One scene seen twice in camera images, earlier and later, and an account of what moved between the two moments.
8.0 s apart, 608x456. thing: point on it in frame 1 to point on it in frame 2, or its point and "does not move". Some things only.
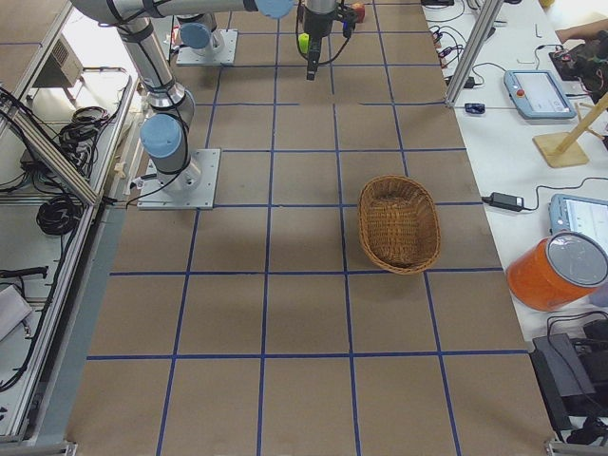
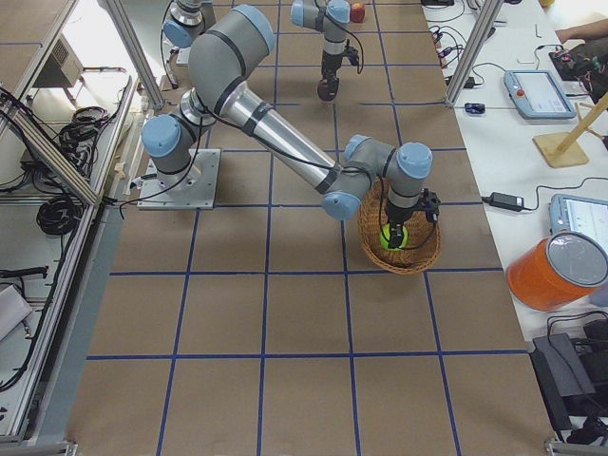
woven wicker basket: (399, 224) does not move
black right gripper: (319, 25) to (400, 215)
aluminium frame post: (490, 10) does not move
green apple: (303, 39) to (385, 237)
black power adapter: (504, 200) does not move
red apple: (360, 9) does not move
